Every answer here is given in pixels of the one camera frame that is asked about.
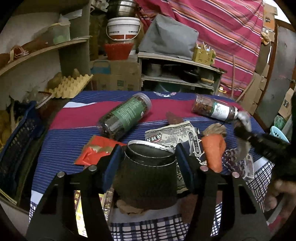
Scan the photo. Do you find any brown paper bag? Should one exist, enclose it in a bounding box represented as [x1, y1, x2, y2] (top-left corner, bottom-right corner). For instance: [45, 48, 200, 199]
[116, 199, 148, 216]

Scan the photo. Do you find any grey wall shelf unit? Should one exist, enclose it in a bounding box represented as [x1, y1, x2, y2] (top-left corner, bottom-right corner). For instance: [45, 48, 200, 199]
[1, 1, 91, 110]

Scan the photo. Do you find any yellow utensil holder box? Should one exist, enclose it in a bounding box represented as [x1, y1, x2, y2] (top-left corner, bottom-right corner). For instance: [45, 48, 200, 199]
[192, 43, 216, 66]

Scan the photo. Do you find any cardboard box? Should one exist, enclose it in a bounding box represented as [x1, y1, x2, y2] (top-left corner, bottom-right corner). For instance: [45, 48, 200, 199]
[91, 60, 141, 91]

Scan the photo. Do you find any brown scrub sponge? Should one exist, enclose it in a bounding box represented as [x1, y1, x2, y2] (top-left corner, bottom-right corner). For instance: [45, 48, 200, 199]
[166, 111, 183, 125]

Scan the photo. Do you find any dark blue plastic crate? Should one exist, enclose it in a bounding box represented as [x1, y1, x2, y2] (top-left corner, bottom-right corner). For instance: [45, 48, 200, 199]
[1, 101, 44, 199]

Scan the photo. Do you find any red snack wrapper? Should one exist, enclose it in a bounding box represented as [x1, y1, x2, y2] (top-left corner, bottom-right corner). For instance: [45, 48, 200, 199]
[74, 135, 125, 166]

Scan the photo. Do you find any brown framed door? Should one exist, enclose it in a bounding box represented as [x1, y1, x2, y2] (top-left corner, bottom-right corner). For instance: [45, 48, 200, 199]
[253, 20, 295, 130]

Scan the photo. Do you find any white plastic bucket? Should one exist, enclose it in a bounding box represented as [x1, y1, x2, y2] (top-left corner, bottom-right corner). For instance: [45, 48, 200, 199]
[106, 17, 141, 42]

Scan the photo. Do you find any person right hand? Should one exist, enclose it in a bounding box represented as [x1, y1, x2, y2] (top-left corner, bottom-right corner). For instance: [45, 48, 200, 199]
[264, 179, 296, 220]

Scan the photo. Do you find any black paper cup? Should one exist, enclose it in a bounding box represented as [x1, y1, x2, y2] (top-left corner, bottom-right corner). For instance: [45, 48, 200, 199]
[113, 140, 177, 210]

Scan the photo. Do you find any striped blue red tablecloth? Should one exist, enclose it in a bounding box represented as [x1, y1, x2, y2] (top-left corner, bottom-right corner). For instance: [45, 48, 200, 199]
[28, 90, 276, 241]

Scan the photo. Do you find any light blue plastic basket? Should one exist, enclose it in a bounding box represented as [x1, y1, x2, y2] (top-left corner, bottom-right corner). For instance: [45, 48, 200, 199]
[270, 126, 289, 143]

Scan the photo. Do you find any red plastic basket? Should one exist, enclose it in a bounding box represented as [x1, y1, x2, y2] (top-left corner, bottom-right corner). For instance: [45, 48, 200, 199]
[103, 43, 133, 60]

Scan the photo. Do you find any white label spice jar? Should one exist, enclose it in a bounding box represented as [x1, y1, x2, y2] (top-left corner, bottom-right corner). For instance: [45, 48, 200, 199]
[192, 94, 238, 122]

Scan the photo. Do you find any black white patterned packet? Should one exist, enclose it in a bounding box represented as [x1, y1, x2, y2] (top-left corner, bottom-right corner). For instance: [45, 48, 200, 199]
[144, 120, 209, 194]

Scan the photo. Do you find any yellow egg carton tray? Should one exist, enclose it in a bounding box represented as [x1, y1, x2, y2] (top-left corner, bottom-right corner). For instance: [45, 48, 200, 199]
[47, 74, 93, 99]

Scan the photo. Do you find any yellow red snack packet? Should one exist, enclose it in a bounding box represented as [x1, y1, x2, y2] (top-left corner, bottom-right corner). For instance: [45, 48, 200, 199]
[74, 187, 114, 237]

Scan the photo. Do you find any grey cloth cover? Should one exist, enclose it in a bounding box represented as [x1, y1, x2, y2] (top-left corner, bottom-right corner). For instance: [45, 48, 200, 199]
[139, 14, 199, 60]

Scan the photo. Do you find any green label spice jar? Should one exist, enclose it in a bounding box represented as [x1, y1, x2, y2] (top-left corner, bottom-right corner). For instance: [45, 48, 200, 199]
[97, 92, 152, 141]

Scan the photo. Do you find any purple grape candy packet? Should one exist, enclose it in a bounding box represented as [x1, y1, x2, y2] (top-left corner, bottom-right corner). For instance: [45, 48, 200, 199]
[222, 149, 254, 181]

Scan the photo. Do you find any grey low shelf unit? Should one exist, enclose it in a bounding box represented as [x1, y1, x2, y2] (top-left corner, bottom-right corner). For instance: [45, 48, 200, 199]
[137, 52, 227, 95]

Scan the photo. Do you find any pink striped hanging cloth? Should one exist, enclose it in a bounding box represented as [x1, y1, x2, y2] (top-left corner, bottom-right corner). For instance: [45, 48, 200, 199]
[137, 0, 263, 98]

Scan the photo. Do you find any steel pot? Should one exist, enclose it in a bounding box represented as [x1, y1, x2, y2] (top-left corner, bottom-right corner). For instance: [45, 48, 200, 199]
[107, 0, 137, 18]

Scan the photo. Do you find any orange white cloth rag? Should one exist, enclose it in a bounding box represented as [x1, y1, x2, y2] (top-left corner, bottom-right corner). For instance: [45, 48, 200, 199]
[201, 123, 227, 173]

